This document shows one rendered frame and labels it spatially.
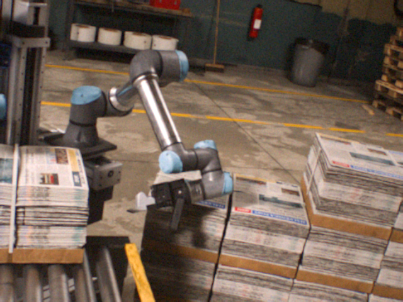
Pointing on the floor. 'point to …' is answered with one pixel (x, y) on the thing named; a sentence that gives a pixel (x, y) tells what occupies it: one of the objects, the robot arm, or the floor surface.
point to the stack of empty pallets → (395, 103)
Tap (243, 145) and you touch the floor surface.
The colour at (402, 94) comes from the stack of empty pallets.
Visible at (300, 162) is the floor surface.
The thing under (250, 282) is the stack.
